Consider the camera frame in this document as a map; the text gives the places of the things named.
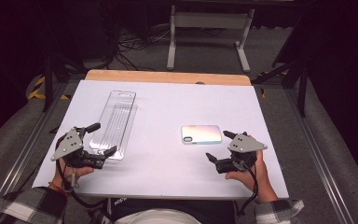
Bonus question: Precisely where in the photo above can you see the yellow black hazard tape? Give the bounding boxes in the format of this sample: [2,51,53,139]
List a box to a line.
[27,76,72,101]

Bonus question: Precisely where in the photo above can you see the left hand-held gripper cable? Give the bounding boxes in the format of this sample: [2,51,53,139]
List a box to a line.
[55,157,108,209]

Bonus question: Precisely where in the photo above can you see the metal floor rail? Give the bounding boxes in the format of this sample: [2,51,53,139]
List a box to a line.
[283,88,357,224]
[0,78,76,224]

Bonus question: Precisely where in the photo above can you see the black floor cables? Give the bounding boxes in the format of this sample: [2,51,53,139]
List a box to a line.
[115,26,172,73]

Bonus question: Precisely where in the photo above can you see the right hand-held gripper cable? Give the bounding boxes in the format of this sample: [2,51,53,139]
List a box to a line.
[237,161,259,217]

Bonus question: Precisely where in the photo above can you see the black metal stand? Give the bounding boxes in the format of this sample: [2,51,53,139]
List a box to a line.
[41,54,88,113]
[251,57,310,119]

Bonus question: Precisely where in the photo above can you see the person's right hand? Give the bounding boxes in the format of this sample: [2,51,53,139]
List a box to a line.
[225,150,279,204]

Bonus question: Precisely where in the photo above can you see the person's left hand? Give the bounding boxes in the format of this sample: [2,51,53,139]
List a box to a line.
[51,157,95,189]

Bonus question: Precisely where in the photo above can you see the person's torso and lap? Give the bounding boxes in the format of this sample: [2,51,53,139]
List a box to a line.
[88,197,237,224]

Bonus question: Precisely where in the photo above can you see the white table cover board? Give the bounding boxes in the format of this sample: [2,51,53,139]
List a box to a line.
[32,79,290,200]

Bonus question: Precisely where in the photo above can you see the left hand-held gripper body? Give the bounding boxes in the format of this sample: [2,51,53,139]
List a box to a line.
[50,125,107,171]

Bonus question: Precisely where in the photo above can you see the orange bracelet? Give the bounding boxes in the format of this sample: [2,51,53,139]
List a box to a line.
[48,181,67,196]

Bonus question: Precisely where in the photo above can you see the hand-held gripper cable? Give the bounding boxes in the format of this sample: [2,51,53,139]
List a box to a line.
[55,157,108,209]
[237,161,259,217]

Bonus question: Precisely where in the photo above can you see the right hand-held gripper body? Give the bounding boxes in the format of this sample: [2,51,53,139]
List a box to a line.
[214,132,269,175]

